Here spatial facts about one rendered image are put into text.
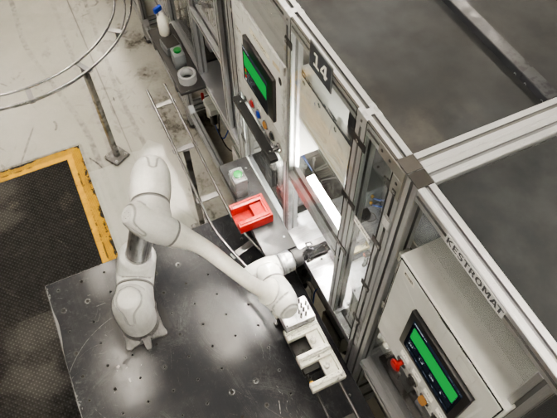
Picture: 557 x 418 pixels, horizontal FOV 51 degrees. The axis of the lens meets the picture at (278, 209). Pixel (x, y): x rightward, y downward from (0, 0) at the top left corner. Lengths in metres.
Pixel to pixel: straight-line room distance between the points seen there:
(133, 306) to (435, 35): 1.49
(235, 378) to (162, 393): 0.30
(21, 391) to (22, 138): 1.77
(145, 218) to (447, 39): 1.05
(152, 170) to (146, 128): 2.17
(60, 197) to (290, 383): 2.11
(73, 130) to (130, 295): 2.12
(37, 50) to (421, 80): 3.85
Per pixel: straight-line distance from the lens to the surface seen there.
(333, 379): 2.29
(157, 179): 2.00
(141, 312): 2.41
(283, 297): 2.14
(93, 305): 2.74
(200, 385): 2.51
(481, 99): 1.54
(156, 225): 1.93
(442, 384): 1.57
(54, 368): 3.43
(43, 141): 4.32
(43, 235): 3.84
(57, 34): 5.09
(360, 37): 1.64
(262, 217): 2.49
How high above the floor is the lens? 3.06
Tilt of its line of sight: 57 degrees down
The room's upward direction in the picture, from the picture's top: 1 degrees counter-clockwise
